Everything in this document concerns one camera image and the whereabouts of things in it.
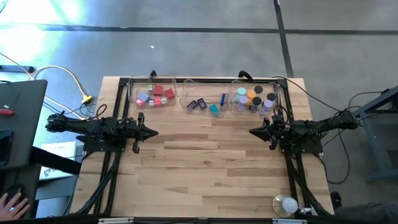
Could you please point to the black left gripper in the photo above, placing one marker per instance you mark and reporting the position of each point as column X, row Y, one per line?
column 130, row 130

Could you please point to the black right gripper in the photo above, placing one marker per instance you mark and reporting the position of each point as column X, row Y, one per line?
column 281, row 133

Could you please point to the small purple hourglass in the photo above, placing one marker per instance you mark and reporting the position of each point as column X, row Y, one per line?
column 267, row 104

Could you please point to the small red cube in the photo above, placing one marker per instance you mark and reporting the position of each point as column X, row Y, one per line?
column 140, row 103
column 157, row 101

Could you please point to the lavender square box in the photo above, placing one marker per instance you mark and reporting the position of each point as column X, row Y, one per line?
column 143, row 97

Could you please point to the large black hourglass red sand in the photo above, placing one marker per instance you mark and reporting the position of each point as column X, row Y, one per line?
column 271, row 96

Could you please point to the small clear cube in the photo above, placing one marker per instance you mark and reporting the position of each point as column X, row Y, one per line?
column 163, row 100

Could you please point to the black hourglass yellow-green sand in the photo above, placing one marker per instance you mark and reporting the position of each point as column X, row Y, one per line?
column 258, row 89

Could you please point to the red charger box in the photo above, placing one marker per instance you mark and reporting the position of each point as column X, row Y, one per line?
column 158, row 90

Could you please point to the small green block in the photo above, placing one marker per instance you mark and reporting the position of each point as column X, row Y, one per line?
column 150, row 88

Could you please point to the red plug adapter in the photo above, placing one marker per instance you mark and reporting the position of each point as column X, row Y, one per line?
column 169, row 93

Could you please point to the blue stick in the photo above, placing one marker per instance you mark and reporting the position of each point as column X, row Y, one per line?
column 223, row 99

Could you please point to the teal box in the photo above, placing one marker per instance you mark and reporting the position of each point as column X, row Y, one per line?
column 214, row 109

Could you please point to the dark purple rectangular block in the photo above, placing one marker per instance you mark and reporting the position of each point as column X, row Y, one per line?
column 202, row 103

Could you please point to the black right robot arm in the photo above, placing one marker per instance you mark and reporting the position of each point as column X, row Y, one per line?
column 317, row 127

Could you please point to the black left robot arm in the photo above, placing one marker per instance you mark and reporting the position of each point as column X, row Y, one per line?
column 90, row 127

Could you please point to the clear plastic bin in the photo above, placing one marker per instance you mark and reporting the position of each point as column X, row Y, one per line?
column 168, row 82
column 192, row 87
column 276, row 88

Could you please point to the black clamp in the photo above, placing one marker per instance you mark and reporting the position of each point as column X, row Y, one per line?
column 153, row 74
column 244, row 74

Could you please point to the white globe lamp silver base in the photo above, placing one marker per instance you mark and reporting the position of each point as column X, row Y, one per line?
column 289, row 205

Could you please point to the white printed box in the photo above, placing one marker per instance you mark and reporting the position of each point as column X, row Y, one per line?
column 62, row 149

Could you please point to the white light bar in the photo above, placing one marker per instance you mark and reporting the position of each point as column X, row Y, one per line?
column 289, row 221

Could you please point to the black desk beam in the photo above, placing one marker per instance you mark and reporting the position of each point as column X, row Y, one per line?
column 56, row 160

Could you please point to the blue-grey metal stand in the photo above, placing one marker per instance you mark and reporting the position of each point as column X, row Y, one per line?
column 373, row 140

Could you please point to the dark grey desk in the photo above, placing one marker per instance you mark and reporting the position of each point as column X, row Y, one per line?
column 25, row 124

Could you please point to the black smartphone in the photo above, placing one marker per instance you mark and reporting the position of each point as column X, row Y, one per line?
column 4, row 146

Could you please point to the black computer mouse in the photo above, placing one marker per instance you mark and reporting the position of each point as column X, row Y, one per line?
column 14, row 189

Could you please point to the black flat bar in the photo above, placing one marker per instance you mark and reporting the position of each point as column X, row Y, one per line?
column 15, row 68

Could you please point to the person's hand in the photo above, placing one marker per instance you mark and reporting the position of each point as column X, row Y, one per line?
column 12, row 207

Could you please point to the black metal table frame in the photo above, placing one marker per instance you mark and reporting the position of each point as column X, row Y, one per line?
column 124, row 81

